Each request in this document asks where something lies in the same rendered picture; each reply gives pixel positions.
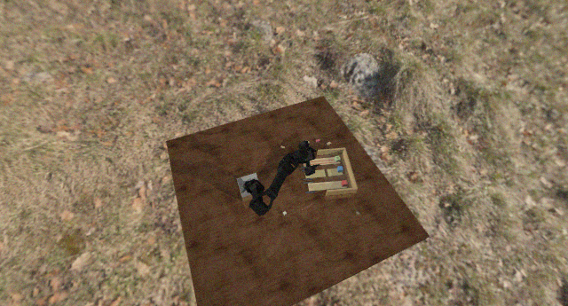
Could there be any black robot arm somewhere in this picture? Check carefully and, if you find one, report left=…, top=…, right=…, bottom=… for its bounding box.
left=244, top=147, right=315, bottom=216

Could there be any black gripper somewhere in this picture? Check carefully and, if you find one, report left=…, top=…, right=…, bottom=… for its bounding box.
left=298, top=141, right=320, bottom=176

